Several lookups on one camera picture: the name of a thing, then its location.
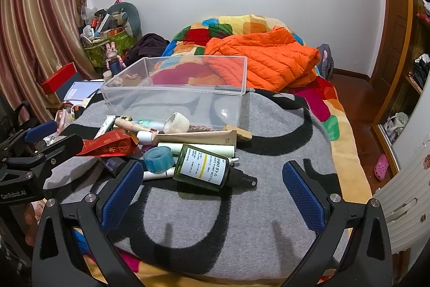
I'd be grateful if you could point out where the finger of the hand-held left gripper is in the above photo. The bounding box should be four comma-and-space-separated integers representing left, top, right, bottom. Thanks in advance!
0, 134, 84, 185
0, 120, 59, 161

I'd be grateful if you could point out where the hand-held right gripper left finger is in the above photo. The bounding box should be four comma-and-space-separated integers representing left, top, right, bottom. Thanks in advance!
31, 160, 146, 287

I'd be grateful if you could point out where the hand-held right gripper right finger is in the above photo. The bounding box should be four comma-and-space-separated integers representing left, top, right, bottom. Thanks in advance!
280, 160, 394, 287

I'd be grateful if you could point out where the dark purple bottle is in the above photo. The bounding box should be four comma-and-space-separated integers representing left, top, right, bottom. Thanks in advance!
100, 157, 130, 177

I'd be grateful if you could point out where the blue tape roll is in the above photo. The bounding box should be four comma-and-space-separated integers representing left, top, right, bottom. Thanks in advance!
143, 146, 174, 173

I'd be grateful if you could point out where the white packet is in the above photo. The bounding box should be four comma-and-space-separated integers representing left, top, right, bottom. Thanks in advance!
95, 115, 117, 140

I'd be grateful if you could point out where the red packet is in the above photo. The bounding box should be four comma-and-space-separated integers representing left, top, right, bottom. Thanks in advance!
79, 136, 139, 158

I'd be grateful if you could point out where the beige cylinder tube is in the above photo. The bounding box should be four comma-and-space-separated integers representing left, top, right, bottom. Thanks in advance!
114, 116, 158, 133

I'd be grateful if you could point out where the dark green jar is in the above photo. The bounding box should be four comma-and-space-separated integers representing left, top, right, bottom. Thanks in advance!
173, 144, 259, 192

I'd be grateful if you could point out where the beige bandage roll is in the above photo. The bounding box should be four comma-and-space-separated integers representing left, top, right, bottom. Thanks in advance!
163, 112, 192, 135

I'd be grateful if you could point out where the pale green tube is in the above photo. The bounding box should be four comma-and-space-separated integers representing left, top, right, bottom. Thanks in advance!
156, 141, 236, 157

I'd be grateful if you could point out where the beige tube with white cap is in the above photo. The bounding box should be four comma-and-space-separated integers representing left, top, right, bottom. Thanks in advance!
136, 125, 253, 147

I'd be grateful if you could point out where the clear plastic box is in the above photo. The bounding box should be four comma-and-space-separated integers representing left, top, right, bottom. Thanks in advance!
100, 55, 248, 132

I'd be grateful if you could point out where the pink pouch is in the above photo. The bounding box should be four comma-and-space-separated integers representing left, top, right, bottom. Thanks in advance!
55, 108, 73, 133

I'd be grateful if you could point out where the red box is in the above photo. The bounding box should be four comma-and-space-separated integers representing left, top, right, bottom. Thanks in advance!
40, 62, 78, 94

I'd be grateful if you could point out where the blue white booklet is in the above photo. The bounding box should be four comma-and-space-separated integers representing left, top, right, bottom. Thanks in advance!
63, 81, 105, 101

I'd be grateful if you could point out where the grey and black blanket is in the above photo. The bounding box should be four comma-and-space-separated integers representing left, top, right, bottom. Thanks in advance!
43, 88, 349, 275

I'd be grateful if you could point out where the pink clog shoe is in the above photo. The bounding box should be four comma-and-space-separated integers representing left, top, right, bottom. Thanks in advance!
374, 153, 390, 182

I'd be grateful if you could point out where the green basket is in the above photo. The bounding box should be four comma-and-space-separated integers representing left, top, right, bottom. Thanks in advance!
82, 30, 134, 69

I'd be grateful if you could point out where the bunny figurine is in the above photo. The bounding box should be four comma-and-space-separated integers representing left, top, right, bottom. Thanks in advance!
104, 42, 127, 74

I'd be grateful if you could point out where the white wardrobe door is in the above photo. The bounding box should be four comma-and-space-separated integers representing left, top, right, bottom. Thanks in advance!
371, 85, 430, 256

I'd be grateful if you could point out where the striped curtain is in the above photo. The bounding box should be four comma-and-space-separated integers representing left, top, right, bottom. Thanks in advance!
0, 0, 101, 126

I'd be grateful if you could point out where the white grey bag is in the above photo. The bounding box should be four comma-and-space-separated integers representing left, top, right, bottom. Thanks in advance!
382, 112, 409, 140

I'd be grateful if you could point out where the dark clothes pile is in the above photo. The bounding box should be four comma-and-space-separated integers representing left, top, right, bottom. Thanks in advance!
124, 33, 170, 68

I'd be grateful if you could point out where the grey purple backpack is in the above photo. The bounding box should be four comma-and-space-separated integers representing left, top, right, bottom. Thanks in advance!
316, 43, 335, 79

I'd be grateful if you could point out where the orange down jacket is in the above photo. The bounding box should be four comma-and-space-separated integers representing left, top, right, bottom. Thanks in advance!
204, 26, 322, 93

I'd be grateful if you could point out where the wooden wardrobe shelf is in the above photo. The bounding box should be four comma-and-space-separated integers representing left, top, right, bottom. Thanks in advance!
402, 0, 430, 96

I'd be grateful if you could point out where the wooden door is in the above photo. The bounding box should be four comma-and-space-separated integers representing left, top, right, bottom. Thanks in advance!
367, 0, 414, 97

